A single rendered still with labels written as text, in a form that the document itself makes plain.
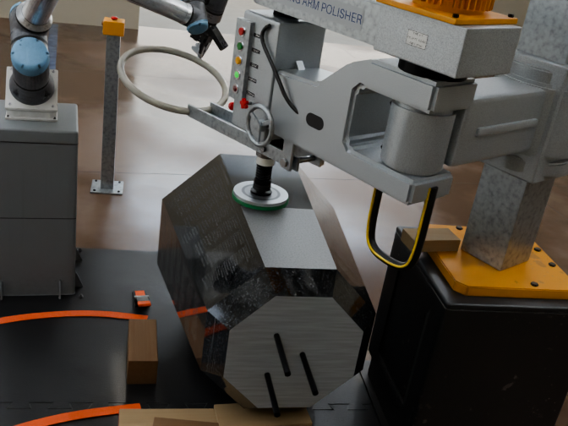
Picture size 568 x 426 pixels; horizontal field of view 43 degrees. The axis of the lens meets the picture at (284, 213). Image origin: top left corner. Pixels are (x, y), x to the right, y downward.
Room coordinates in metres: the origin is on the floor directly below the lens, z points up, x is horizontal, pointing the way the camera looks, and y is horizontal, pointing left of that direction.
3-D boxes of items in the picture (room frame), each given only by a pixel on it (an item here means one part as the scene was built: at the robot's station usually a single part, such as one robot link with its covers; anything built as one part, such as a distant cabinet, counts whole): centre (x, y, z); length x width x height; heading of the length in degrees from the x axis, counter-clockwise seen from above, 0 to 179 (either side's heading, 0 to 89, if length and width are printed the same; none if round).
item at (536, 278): (2.51, -0.83, 0.76); 0.49 x 0.49 x 0.05; 13
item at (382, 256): (2.06, -0.35, 1.06); 0.23 x 0.03 x 0.32; 44
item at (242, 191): (2.54, 0.10, 0.87); 0.21 x 0.21 x 0.01
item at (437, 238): (2.50, -0.57, 0.81); 0.20 x 0.10 x 0.05; 111
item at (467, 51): (2.29, -0.14, 1.62); 0.96 x 0.25 x 0.17; 44
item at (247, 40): (2.51, 0.23, 1.38); 0.08 x 0.03 x 0.28; 44
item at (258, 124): (2.37, 0.10, 1.20); 0.15 x 0.10 x 0.15; 44
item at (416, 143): (2.07, -0.35, 1.35); 0.19 x 0.19 x 0.20
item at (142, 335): (2.51, 0.51, 0.07); 0.30 x 0.12 x 0.12; 14
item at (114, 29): (4.23, 1.16, 0.54); 0.20 x 0.20 x 1.09; 13
